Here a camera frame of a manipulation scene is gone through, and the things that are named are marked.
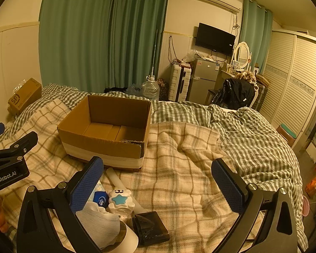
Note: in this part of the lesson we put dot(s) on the brown suitcase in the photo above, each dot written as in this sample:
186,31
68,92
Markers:
260,95

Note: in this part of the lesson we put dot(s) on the wide green curtain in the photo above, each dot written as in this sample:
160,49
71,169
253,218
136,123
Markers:
100,37

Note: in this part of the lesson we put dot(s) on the white oval mirror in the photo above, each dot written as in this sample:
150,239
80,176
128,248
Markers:
242,54

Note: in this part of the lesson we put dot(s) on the white plastic tube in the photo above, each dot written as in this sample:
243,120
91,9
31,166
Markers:
114,179

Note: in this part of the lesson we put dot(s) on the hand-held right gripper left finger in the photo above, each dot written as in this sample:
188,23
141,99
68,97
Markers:
87,187

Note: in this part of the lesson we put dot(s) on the black jacket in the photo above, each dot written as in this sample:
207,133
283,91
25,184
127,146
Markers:
237,93

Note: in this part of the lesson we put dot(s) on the white bear toy blue star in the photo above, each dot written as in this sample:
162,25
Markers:
119,200

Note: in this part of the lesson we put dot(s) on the silver fridge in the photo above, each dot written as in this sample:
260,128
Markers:
202,81

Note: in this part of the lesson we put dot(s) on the clear water jug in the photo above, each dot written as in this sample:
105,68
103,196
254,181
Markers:
150,89

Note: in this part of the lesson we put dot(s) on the dark wooden stool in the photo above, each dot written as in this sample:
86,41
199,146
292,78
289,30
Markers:
210,95

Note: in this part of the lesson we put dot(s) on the dark patterned bag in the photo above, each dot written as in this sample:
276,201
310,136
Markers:
163,88

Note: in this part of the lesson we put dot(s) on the stool with green top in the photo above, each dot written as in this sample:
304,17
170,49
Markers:
287,134

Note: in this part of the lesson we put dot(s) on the small blue packet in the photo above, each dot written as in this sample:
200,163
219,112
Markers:
100,199

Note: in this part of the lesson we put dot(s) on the crumpled plastic bag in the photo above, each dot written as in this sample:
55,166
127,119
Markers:
191,56

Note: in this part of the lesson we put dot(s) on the light blue tissue pack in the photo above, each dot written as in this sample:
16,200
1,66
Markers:
100,187

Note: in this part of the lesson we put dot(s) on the black plastic container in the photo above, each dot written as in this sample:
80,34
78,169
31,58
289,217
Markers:
152,229

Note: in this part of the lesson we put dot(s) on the thin metal pole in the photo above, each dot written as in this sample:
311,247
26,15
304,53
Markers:
154,52

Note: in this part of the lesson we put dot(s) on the black wall television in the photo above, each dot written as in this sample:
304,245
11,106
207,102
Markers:
214,39

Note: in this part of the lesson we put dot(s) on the white suitcase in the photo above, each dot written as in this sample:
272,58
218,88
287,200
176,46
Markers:
179,83

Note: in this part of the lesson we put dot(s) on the white slatted wardrobe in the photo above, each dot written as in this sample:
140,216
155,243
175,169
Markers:
292,84

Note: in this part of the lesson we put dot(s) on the person's left hand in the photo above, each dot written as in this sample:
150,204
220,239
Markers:
1,216

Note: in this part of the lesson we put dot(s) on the orange bag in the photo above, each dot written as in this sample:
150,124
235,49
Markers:
313,187

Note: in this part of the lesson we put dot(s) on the narrow green curtain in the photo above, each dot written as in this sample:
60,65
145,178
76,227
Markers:
255,31

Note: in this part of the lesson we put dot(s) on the beige plaid blanket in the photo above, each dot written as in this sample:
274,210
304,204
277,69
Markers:
179,168

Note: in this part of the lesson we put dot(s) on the white gauze cloth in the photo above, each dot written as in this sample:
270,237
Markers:
94,224

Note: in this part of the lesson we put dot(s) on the pink basin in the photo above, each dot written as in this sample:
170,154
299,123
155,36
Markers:
306,207

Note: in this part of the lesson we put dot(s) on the small printed cardboard box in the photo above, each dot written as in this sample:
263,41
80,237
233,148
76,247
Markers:
23,97

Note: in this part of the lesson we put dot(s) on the black floor bag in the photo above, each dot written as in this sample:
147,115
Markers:
115,90

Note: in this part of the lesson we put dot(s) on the green checked duvet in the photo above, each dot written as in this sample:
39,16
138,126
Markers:
252,137

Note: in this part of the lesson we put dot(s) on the white tape roll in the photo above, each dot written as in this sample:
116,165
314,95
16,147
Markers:
129,238

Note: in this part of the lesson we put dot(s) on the wooden dressing table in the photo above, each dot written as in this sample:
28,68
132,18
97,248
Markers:
225,77

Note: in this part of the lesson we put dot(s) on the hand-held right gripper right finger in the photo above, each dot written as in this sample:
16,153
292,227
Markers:
227,187

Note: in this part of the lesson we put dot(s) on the clear plastic bag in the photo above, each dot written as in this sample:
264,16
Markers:
134,89

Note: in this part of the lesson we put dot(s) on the patterned scarf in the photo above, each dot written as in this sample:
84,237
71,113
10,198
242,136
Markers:
246,77

